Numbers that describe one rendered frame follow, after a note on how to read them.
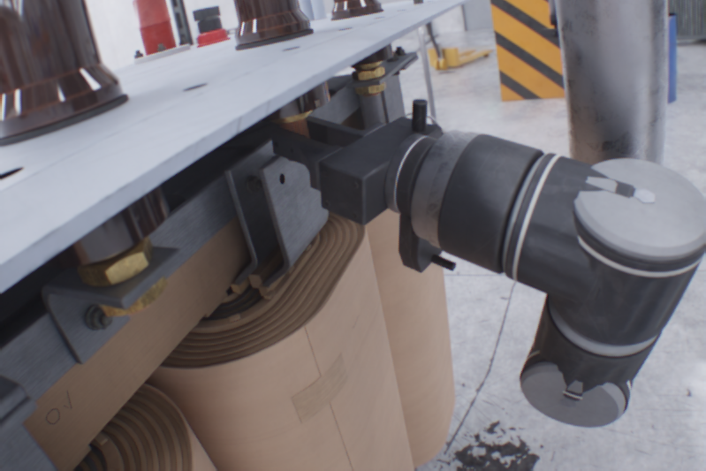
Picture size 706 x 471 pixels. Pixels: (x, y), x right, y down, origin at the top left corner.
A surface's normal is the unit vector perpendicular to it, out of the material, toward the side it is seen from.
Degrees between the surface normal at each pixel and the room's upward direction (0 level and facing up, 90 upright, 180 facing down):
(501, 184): 44
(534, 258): 87
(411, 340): 90
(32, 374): 90
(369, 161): 12
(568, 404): 101
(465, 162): 33
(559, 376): 94
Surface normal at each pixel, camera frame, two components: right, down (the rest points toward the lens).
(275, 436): 0.38, 0.27
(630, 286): -0.47, 0.57
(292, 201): 0.93, -0.04
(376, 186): 0.78, 0.29
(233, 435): 0.00, 0.37
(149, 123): 0.00, -0.91
